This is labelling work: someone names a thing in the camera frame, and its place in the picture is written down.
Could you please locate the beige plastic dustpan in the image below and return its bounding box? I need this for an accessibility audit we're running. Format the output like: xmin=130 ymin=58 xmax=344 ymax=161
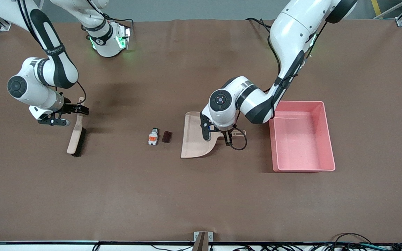
xmin=181 ymin=112 xmax=247 ymax=159

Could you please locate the brown table cover mat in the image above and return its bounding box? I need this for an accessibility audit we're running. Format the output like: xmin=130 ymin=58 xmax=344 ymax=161
xmin=0 ymin=18 xmax=402 ymax=243

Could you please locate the black arm base cable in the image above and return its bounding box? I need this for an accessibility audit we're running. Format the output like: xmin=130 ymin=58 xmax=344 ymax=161
xmin=246 ymin=17 xmax=275 ymax=34
xmin=89 ymin=0 xmax=134 ymax=33

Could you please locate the metal table edge bracket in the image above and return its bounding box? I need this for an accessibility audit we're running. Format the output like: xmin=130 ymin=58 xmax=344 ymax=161
xmin=193 ymin=231 xmax=214 ymax=251

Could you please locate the pink plastic bin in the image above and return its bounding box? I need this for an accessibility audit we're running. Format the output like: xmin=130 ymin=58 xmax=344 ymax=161
xmin=269 ymin=100 xmax=336 ymax=172

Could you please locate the beige brush with black bristles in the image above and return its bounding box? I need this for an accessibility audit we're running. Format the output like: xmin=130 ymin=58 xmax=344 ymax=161
xmin=67 ymin=97 xmax=87 ymax=157

